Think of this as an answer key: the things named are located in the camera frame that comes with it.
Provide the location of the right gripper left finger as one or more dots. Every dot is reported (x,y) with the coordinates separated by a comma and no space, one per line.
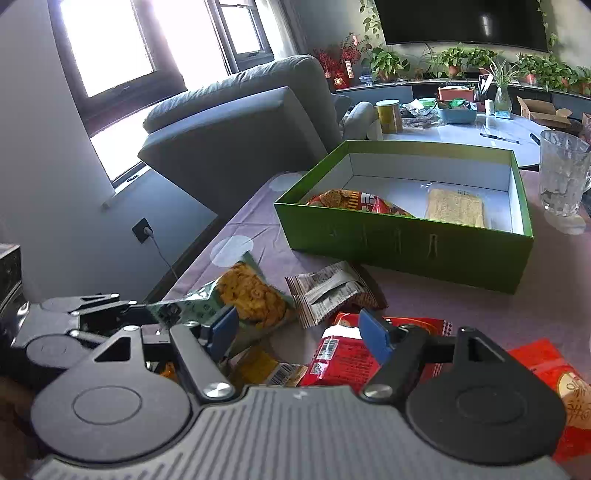
(199,348)

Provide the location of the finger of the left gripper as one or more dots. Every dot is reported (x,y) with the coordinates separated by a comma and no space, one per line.
(98,323)
(78,303)

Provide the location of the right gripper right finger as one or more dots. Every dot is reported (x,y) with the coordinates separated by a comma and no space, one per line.
(399,352)

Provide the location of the yellow green snack packet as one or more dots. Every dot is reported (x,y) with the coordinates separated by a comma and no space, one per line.
(257,367)

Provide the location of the red snack packet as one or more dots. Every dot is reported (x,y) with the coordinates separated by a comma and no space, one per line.
(343,359)

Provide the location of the brown grey snack packet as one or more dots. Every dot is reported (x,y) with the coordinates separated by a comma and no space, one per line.
(318,296)

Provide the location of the large red snack bag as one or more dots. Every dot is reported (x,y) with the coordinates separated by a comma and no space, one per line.
(548,364)

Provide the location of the sliced bread loaf bag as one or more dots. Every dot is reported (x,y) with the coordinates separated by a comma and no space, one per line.
(455,207)

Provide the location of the orange snack packet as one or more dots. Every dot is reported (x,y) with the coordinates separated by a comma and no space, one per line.
(168,371)

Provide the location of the pink dotted tablecloth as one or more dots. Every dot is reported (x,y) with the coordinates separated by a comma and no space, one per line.
(343,438)

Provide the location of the green cardboard box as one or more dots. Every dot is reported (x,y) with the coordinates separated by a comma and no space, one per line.
(404,174)

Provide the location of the grey sofa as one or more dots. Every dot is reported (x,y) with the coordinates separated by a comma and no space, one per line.
(222,142)

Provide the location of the blue plastic basket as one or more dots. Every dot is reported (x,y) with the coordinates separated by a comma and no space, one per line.
(457,116)

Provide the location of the yellow tin can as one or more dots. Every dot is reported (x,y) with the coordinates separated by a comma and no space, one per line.
(389,112)

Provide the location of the round white coffee table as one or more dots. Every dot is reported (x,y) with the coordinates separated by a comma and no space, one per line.
(515,134)

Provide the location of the glass vase with plant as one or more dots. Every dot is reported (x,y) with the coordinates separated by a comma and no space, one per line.
(503,74)

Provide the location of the red flower decoration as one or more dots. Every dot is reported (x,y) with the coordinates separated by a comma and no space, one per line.
(338,61)

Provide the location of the wall power socket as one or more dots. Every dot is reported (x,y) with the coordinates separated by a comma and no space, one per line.
(142,230)

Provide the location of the black wall television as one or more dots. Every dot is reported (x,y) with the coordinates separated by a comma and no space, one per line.
(498,22)

